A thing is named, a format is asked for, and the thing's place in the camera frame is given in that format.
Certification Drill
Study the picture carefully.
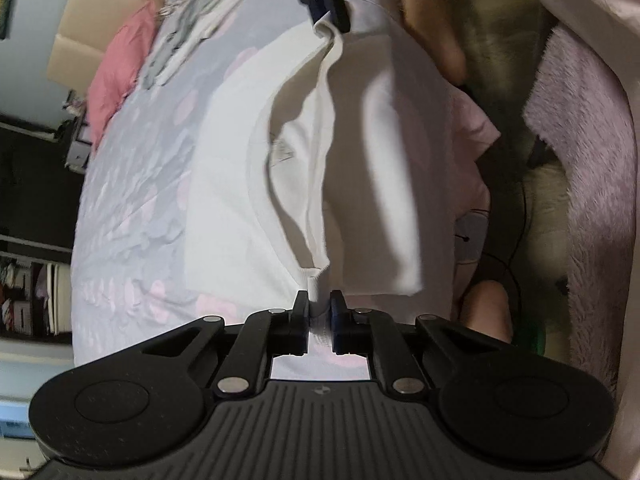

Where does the white t-shirt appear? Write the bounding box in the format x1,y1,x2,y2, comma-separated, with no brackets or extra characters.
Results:
184,6,454,318

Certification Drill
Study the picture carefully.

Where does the pile of grey clothes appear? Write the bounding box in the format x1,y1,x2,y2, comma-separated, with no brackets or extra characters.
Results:
138,0,244,90

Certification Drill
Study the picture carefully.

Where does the polka dot bed sheet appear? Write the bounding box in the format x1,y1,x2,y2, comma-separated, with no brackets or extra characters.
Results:
69,0,371,380

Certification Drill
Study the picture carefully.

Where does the pink pillow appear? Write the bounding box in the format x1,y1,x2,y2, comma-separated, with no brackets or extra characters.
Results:
86,0,157,151

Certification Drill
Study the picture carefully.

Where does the beige headboard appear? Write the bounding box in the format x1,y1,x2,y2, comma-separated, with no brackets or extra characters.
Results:
47,0,162,93

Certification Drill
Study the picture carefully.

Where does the purple fluffy robe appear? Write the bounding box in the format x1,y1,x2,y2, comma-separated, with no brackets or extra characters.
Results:
523,24,637,389

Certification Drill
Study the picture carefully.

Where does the nightstand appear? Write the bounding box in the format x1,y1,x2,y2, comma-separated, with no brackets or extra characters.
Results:
58,90,93,174

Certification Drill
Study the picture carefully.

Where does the dark wardrobe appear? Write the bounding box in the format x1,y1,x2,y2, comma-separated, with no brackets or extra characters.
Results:
1,128,84,344

